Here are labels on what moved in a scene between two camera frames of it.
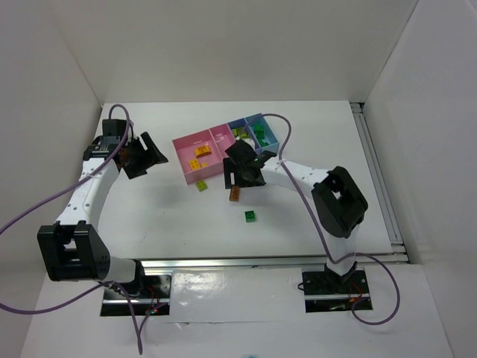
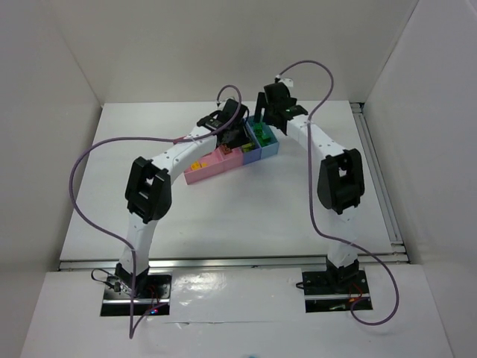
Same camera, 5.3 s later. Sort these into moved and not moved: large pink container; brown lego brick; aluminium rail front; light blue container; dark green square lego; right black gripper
Moved: dark green square lego; brown lego brick; right black gripper
Not moved: aluminium rail front; light blue container; large pink container
